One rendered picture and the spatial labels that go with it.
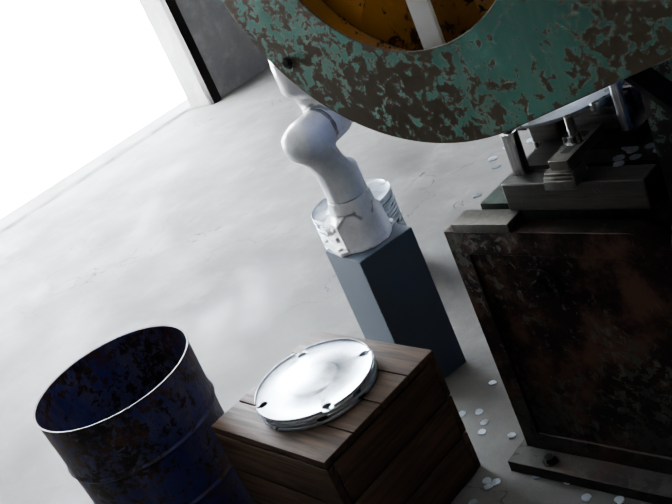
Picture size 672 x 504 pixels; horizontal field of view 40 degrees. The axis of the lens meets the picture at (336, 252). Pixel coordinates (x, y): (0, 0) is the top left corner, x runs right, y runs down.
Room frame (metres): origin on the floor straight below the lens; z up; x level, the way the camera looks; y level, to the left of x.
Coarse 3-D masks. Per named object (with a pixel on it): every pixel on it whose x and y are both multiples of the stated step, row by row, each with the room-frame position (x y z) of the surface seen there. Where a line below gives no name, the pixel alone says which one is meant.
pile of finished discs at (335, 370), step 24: (288, 360) 1.96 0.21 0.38; (312, 360) 1.91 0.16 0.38; (336, 360) 1.86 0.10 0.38; (360, 360) 1.82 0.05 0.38; (264, 384) 1.90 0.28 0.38; (288, 384) 1.85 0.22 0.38; (312, 384) 1.80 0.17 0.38; (336, 384) 1.76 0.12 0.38; (360, 384) 1.72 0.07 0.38; (264, 408) 1.80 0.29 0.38; (288, 408) 1.75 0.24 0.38; (312, 408) 1.71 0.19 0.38; (336, 408) 1.68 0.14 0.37
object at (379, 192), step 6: (366, 180) 3.07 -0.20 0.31; (372, 180) 3.05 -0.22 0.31; (378, 180) 3.03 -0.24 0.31; (384, 180) 2.99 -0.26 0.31; (372, 186) 3.00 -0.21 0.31; (378, 186) 2.97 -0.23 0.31; (384, 186) 2.95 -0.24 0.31; (372, 192) 2.94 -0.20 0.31; (378, 192) 2.92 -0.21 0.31; (384, 192) 2.90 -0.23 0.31; (324, 198) 3.07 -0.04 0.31; (378, 198) 2.87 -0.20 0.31; (318, 204) 3.05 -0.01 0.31; (324, 204) 3.03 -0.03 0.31; (318, 210) 3.00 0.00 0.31; (324, 210) 2.98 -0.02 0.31; (312, 216) 2.97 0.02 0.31; (318, 216) 2.95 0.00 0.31; (324, 216) 2.92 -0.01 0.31; (318, 222) 2.89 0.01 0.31; (324, 222) 2.86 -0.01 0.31
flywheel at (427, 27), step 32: (320, 0) 1.61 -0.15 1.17; (352, 0) 1.56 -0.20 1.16; (384, 0) 1.51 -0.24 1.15; (416, 0) 1.39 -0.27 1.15; (448, 0) 1.41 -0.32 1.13; (480, 0) 1.37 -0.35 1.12; (352, 32) 1.56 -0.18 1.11; (384, 32) 1.52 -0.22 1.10; (416, 32) 1.47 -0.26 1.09; (448, 32) 1.43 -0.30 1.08
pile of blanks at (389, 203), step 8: (392, 192) 2.92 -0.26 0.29; (384, 200) 2.85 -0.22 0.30; (392, 200) 2.88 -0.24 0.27; (384, 208) 2.83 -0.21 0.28; (392, 208) 2.86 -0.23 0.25; (392, 216) 2.85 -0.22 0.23; (400, 216) 2.89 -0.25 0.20; (320, 224) 2.88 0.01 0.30; (320, 232) 2.91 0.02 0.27; (328, 248) 2.92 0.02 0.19
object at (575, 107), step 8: (592, 96) 1.68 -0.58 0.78; (600, 96) 1.66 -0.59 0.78; (568, 104) 1.69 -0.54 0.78; (576, 104) 1.67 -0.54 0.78; (584, 104) 1.66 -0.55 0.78; (552, 112) 1.69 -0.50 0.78; (560, 112) 1.67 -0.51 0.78; (568, 112) 1.65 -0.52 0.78; (576, 112) 1.63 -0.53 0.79; (536, 120) 1.68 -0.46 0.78; (544, 120) 1.67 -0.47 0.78; (552, 120) 1.64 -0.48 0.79; (560, 120) 1.63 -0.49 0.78; (528, 128) 1.67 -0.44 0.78
